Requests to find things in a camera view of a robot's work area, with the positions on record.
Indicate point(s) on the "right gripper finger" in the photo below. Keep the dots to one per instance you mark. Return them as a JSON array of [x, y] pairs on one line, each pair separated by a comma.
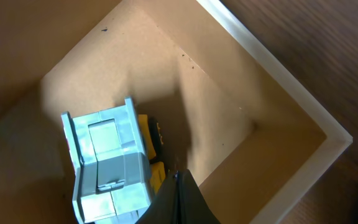
[[179, 200]]

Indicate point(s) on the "yellow grey toy truck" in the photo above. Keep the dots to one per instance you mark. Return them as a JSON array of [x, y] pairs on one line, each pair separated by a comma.
[[117, 173]]

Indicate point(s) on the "white cardboard box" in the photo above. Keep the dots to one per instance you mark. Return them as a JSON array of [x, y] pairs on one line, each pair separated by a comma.
[[254, 139]]

